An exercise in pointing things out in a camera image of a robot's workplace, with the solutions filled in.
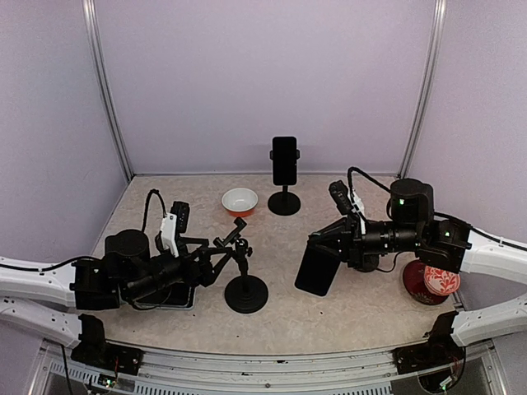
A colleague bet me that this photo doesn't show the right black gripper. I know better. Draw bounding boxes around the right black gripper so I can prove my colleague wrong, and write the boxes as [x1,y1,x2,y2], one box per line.
[309,211,425,269]

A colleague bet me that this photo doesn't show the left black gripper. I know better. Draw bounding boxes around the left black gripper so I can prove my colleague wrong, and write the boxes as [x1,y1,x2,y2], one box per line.
[124,238,233,302]

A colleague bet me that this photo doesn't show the black pole phone stand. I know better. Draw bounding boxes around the black pole phone stand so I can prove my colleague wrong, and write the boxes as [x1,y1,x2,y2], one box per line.
[213,217,268,314]
[268,185,301,216]

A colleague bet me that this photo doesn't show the black teal phone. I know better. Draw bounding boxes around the black teal phone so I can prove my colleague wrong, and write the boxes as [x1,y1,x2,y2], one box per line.
[269,136,300,186]

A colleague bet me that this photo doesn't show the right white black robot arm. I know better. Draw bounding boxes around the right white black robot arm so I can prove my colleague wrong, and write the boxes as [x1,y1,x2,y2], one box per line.
[308,179,526,283]

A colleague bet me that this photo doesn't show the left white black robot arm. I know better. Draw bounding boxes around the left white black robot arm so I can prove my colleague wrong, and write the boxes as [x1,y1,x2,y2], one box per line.
[1,229,235,311]

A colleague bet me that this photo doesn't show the right flat black phone stand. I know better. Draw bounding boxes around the right flat black phone stand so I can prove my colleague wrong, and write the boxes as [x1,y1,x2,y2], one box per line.
[355,256,379,272]

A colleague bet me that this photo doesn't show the orange white bowl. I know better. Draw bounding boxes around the orange white bowl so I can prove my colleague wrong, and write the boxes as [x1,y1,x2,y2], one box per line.
[222,188,259,217]

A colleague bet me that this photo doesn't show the dark red saucer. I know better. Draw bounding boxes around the dark red saucer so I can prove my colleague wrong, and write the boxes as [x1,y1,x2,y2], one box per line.
[403,260,448,305]

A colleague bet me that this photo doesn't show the red patterned bowl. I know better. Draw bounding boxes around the red patterned bowl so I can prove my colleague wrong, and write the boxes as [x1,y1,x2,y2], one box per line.
[424,266,460,296]

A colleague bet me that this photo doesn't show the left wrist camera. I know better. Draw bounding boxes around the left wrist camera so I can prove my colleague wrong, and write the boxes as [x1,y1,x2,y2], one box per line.
[155,201,190,258]

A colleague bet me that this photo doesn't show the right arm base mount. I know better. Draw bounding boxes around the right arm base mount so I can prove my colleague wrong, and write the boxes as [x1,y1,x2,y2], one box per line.
[392,311,466,374]

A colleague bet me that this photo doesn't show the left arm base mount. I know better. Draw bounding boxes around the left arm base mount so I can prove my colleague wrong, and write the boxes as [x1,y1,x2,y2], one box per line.
[71,314,144,376]

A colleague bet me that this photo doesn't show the right aluminium frame post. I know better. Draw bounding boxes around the right aluminium frame post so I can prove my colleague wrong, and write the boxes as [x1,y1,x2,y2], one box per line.
[397,0,447,179]

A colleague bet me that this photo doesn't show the aluminium frame post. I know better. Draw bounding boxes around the aluminium frame post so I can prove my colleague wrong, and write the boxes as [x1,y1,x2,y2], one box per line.
[397,0,447,179]
[82,0,135,184]

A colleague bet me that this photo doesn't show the left aluminium frame post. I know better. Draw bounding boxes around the left aluminium frame post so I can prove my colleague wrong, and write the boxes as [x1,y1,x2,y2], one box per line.
[82,0,135,184]

